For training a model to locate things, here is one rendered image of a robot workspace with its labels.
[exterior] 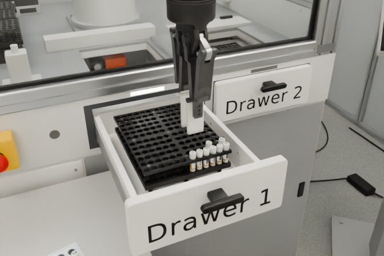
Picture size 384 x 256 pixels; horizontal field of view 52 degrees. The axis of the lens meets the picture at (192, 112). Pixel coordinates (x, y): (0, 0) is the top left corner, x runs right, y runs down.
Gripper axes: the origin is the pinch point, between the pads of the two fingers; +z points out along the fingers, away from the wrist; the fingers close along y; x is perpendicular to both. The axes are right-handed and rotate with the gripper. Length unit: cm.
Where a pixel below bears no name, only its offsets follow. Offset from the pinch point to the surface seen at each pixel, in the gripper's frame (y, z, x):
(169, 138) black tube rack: 7.8, 9.8, 1.5
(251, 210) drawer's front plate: -10.8, 16.3, -6.6
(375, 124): 88, 93, -164
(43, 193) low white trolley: 18.9, 23.6, 27.3
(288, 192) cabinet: 23, 53, -45
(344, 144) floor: 87, 101, -140
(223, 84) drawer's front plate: 21.1, 7.4, -17.8
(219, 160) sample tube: -0.5, 11.9, -5.4
